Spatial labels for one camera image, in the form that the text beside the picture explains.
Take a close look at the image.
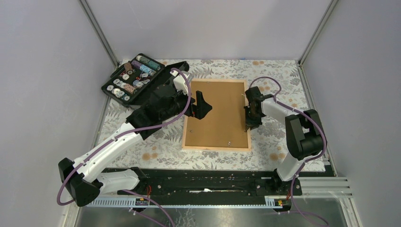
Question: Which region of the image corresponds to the aluminium corner post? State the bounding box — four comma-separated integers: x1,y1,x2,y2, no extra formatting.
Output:
78,0,119,68
298,0,339,66

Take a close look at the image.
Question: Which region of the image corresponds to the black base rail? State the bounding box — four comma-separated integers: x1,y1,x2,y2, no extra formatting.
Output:
132,168,302,205

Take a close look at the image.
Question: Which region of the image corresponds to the teal thread spool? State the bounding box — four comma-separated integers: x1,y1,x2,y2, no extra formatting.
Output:
136,55,161,71

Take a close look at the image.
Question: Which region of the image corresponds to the right aluminium corner post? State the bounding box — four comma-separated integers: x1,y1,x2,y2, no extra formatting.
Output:
298,0,339,66

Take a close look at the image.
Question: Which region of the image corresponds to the grey slotted cable duct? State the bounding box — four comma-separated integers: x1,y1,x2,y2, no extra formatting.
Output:
87,197,283,209

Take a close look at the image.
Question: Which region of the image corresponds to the black sewing kit case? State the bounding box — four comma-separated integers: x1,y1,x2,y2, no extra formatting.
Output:
101,53,190,107

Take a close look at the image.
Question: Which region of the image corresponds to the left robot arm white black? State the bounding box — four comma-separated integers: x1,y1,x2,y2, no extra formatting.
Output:
58,85,212,207

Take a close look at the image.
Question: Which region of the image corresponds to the purple thread spool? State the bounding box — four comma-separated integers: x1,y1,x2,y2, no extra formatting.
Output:
131,60,145,71

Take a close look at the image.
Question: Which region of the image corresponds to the brown thread spool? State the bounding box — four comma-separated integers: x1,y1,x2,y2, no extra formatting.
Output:
123,62,134,75

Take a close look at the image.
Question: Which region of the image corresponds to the brown frame backing board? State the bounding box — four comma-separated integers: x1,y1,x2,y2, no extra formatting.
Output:
184,81,249,148

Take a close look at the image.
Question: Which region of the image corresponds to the wooden picture frame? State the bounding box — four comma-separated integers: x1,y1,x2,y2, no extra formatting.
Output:
182,78,253,153

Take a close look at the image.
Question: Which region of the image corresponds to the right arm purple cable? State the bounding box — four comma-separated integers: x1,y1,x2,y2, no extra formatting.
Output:
248,76,330,227

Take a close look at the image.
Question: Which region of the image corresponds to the left aluminium corner post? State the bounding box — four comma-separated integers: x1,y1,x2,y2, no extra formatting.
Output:
78,0,119,68

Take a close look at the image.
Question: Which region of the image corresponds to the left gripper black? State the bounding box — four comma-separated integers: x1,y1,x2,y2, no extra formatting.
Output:
161,85,212,122

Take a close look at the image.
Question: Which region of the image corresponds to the light blue thread spool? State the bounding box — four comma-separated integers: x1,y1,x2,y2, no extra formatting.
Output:
139,64,156,76

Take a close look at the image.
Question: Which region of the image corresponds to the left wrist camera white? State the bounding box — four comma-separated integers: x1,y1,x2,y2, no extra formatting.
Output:
170,70,193,95

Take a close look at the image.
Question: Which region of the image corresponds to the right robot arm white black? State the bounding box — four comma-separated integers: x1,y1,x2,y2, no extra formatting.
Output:
244,87,327,195

